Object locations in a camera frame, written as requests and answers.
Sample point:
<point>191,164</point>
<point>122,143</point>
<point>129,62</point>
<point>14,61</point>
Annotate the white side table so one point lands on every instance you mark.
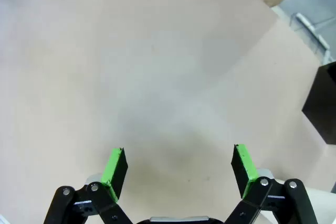
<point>305,22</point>

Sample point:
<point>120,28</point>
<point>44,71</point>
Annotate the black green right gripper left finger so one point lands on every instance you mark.
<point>115,171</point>

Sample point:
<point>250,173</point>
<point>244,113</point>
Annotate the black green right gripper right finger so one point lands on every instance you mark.
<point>244,171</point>

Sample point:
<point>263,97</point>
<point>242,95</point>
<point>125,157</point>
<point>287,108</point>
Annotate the black open box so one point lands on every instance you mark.
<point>323,103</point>

